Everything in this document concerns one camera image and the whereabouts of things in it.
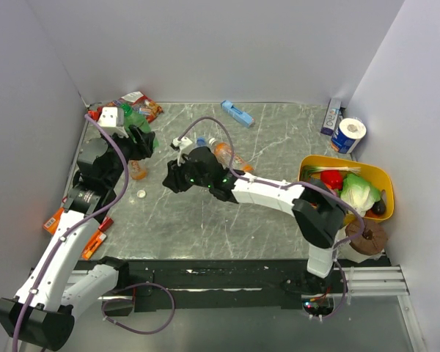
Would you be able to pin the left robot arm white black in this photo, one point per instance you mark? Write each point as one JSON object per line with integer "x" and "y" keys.
{"x": 45, "y": 309}

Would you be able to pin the orange red battery pack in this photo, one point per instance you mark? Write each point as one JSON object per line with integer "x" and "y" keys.
{"x": 52, "y": 223}

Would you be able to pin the green cabbage toy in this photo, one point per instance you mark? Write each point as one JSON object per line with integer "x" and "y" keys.
{"x": 359, "y": 193}

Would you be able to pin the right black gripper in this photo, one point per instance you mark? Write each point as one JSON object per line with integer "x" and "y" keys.
{"x": 174, "y": 180}

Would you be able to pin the orange utility knife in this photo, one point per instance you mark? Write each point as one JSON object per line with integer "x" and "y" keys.
{"x": 97, "y": 239}

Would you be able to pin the white bottle cap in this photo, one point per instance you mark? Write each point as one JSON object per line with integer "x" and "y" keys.
{"x": 141, "y": 193}

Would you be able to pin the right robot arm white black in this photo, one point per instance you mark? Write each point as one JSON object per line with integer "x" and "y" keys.
{"x": 316, "y": 210}

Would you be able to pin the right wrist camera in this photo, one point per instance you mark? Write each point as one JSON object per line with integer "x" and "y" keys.
{"x": 183, "y": 146}

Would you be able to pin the green plastic bottle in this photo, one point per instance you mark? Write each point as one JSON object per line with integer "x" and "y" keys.
{"x": 134, "y": 118}

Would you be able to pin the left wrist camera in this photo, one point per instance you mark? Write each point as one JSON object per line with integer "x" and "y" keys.
{"x": 111, "y": 120}

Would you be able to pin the orange tea bottle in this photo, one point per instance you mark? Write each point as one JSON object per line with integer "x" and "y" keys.
{"x": 137, "y": 170}
{"x": 223, "y": 153}

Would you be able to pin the yellow plastic basket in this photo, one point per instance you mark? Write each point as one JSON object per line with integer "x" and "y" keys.
{"x": 378, "y": 177}

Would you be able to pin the clear blue water bottle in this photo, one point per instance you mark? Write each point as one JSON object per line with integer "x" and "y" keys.
{"x": 201, "y": 142}

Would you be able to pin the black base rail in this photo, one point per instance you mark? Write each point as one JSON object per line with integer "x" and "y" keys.
{"x": 216, "y": 284}

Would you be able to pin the red candy bag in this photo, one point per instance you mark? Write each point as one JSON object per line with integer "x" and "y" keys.
{"x": 139, "y": 103}

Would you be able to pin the toilet paper roll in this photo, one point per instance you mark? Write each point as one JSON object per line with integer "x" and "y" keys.
{"x": 347, "y": 135}

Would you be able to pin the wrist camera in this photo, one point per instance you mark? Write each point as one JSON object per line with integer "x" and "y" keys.
{"x": 183, "y": 146}
{"x": 111, "y": 120}

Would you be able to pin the red pepper toy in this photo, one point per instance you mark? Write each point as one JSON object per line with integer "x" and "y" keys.
{"x": 332, "y": 178}

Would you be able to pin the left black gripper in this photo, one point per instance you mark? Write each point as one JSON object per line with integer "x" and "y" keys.
{"x": 143, "y": 147}

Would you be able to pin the dark eggplant toy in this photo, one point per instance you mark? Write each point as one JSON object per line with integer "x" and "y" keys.
{"x": 378, "y": 209}

